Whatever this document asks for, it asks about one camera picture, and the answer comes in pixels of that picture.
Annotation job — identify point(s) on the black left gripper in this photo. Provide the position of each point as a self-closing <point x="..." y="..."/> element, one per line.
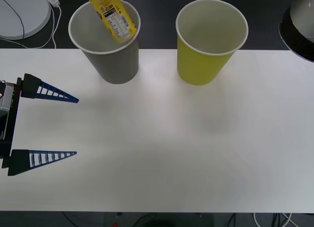
<point x="9" y="129"/>

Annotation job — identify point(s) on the yellow bottle with black cap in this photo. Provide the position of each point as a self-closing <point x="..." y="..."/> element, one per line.
<point x="115" y="21"/>

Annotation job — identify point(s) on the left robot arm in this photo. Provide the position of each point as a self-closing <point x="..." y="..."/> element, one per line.
<point x="5" y="97"/>

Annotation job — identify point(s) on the white round flat base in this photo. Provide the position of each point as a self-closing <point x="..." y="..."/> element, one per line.
<point x="22" y="15"/>

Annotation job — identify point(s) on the grey plastic bin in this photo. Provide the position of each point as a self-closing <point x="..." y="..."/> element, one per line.
<point x="115" y="65"/>

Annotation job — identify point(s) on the yellow-green plastic bin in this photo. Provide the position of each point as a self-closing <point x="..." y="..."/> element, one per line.
<point x="198" y="67"/>

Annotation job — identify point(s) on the white dome on black base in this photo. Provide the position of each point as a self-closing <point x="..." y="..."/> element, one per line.
<point x="299" y="21"/>

